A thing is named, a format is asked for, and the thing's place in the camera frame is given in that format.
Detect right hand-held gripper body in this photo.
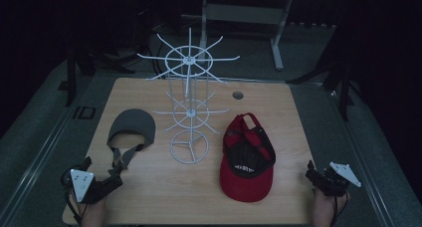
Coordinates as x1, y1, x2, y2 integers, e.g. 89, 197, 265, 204
315, 161, 362, 198

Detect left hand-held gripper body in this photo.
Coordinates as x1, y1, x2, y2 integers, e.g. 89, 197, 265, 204
61, 167, 116, 205

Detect grey sun visor cap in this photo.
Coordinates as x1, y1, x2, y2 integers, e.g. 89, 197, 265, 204
106, 108, 157, 175

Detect red baseball cap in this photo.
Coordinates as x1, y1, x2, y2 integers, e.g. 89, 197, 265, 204
219, 113, 277, 203

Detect white wire hat rack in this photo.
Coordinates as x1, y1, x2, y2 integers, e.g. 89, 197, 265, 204
136, 27, 241, 165

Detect person's left hand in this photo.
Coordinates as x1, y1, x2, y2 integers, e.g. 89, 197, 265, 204
77, 196, 107, 227

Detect person's right hand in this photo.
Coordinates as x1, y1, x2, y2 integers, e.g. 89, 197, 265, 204
313, 188, 351, 227

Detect black metal stand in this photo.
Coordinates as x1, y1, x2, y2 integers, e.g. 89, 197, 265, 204
64, 44, 135, 108
287, 27, 355, 122

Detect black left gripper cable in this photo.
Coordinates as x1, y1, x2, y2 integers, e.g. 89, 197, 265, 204
60, 176, 83, 225

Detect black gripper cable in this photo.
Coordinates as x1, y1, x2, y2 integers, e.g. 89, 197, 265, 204
60, 176, 83, 225
332, 194, 349, 227

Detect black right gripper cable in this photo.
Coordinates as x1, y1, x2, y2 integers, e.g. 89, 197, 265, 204
332, 194, 349, 227

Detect black rectangular floor frame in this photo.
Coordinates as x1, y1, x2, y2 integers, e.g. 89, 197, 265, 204
72, 106, 98, 120

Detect black floor cables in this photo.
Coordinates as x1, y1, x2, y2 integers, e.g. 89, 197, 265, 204
144, 42, 168, 79

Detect grey metal desk frame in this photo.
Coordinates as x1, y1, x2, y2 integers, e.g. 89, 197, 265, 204
181, 0, 295, 72

